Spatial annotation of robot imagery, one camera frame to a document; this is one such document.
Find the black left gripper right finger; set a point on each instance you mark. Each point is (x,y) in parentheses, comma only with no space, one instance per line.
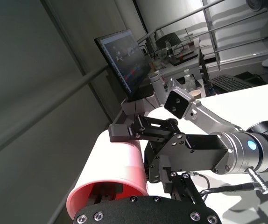
(183,186)

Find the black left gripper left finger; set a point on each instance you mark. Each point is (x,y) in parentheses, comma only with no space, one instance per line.
(106,193)

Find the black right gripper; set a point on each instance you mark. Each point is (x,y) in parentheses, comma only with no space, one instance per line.
(194,154)

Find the pink plastic cup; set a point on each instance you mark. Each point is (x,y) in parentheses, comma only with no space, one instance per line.
(115,163)

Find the brown paper cup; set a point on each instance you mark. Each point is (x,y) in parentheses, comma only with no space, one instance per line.
(195,93)

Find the grey monitor stand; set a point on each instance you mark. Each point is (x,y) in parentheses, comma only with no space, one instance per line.
(143,102)

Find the white cylinder tube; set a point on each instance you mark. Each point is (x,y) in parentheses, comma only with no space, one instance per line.
(157,86)

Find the clear plastic water bottle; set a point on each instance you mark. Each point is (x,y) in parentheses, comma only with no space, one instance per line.
(188,80)

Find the white cluttered desk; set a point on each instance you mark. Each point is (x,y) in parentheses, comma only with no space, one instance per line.
(178,68)

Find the black computer monitor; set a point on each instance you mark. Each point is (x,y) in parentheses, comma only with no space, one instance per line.
(124,60)

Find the black flat tray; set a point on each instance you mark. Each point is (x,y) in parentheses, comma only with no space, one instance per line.
(183,59)

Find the black computer keyboard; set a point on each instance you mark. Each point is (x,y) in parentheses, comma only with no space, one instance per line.
(232,82)

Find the black office chair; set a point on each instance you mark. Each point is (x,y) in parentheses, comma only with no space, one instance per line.
(169,39)

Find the white metal railing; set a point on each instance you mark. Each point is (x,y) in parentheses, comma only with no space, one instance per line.
(218,25)

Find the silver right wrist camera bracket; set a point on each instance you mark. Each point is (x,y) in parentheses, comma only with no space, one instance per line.
(178,105)

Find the dark vertical frame post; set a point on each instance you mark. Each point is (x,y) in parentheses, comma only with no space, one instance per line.
(96,93)

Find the thick grey horizontal rail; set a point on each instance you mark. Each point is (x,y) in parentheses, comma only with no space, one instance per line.
(43,113)

